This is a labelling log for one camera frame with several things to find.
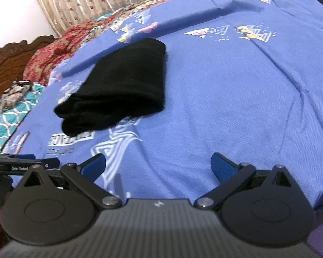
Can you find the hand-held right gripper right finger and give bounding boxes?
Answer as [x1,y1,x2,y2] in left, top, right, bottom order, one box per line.
[195,152,295,210]

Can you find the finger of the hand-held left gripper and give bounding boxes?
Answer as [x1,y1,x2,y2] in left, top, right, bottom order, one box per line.
[6,154,36,160]

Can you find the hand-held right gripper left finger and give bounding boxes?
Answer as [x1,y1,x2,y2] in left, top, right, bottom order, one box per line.
[23,153,123,210]

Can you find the black pants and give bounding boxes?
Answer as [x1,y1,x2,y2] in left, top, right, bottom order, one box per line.
[54,38,167,137]

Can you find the teal patterned quilt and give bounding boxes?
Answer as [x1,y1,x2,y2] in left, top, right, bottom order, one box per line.
[0,82,46,152]

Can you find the small floral cloth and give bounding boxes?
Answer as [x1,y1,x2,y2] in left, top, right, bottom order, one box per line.
[0,81,33,111]

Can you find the blue printed bedsheet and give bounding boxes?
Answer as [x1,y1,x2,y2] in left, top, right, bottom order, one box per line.
[5,0,323,210]

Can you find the carved wooden headboard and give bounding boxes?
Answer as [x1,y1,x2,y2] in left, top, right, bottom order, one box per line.
[0,35,57,121]

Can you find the red floral blanket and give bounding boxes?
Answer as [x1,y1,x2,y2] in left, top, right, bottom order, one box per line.
[24,0,205,86]

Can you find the beige leaf print curtain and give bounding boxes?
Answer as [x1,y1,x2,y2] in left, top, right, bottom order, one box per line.
[27,0,248,37]

